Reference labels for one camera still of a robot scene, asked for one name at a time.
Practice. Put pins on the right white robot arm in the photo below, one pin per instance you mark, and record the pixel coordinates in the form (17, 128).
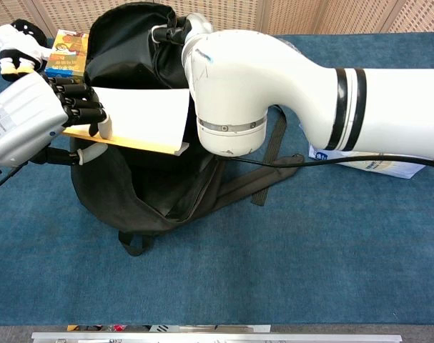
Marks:
(274, 71)

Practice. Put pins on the aluminium profile rail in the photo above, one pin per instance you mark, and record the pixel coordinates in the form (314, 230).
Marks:
(216, 337)

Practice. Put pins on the white wet wipes pack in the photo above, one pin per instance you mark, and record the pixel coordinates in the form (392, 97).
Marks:
(388, 170)

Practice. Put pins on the blue felt table cover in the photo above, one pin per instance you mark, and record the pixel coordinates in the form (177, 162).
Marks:
(309, 250)

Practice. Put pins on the white and yellow book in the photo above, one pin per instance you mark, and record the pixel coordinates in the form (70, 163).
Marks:
(145, 114)

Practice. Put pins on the black and white plush toy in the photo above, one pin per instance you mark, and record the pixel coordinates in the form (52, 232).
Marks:
(20, 39)

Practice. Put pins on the woven rattan folding screen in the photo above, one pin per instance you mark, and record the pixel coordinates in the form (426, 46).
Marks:
(309, 14)

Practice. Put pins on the black fabric backpack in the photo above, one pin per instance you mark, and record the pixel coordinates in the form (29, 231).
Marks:
(131, 53)

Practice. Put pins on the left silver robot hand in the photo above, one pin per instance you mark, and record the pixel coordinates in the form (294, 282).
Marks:
(23, 118)

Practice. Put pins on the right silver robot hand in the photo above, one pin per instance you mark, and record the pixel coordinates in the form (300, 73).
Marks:
(197, 25)

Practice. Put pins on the colourful printed cardboard box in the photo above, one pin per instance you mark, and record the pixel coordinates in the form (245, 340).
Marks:
(66, 53)

